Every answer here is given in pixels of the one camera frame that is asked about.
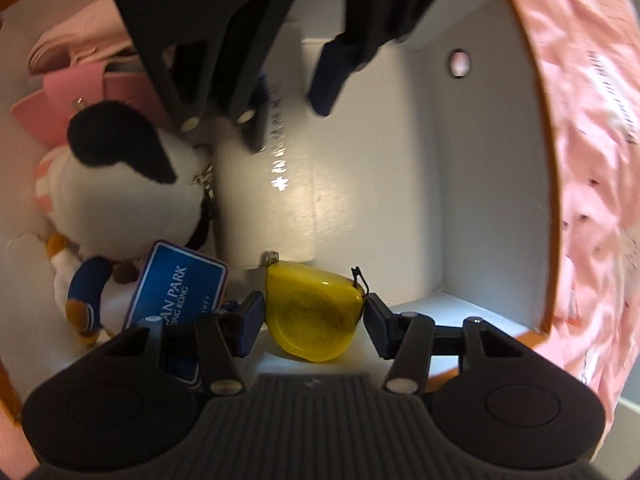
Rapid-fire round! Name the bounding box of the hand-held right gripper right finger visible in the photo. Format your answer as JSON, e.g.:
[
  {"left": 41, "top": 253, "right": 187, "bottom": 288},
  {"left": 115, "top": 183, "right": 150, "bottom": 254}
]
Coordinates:
[{"left": 364, "top": 294, "right": 506, "bottom": 393}]

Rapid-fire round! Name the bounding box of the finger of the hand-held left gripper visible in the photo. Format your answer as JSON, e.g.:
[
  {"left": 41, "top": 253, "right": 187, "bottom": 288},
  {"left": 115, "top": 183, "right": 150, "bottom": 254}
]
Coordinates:
[
  {"left": 140, "top": 0, "right": 306, "bottom": 155},
  {"left": 306, "top": 0, "right": 446, "bottom": 117}
]

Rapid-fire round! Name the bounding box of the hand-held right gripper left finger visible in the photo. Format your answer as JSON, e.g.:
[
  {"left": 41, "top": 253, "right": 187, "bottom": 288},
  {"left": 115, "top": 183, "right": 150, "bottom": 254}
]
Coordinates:
[{"left": 120, "top": 291, "right": 266, "bottom": 395}]

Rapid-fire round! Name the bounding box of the yellow tape measure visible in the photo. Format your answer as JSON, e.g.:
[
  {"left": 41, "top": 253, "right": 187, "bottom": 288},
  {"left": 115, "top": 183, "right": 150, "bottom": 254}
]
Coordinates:
[{"left": 264, "top": 252, "right": 369, "bottom": 362}]

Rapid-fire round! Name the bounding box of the blue tag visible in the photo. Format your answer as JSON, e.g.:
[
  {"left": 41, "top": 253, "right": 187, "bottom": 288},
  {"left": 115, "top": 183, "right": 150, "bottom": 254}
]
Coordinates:
[{"left": 121, "top": 241, "right": 229, "bottom": 391}]

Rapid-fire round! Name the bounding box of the penguin plush toy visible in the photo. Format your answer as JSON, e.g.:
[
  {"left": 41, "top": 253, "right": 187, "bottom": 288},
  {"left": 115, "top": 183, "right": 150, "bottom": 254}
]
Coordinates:
[{"left": 7, "top": 101, "right": 219, "bottom": 350}]

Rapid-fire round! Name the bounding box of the pink wallet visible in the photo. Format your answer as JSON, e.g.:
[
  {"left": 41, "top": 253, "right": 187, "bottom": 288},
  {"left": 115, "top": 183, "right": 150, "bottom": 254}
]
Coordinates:
[{"left": 11, "top": 57, "right": 168, "bottom": 148}]

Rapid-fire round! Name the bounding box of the orange cardboard box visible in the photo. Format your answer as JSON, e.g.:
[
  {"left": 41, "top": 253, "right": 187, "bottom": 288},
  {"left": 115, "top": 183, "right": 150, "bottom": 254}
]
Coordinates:
[{"left": 0, "top": 0, "right": 568, "bottom": 480}]

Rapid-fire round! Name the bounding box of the light pink pouch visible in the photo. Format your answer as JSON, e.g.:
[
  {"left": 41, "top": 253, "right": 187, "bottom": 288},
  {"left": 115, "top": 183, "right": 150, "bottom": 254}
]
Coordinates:
[{"left": 27, "top": 0, "right": 138, "bottom": 78}]

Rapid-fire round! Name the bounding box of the pink printed duvet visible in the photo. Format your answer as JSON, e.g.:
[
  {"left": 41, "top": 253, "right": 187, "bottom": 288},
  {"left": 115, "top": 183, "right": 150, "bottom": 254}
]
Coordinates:
[{"left": 462, "top": 0, "right": 640, "bottom": 406}]

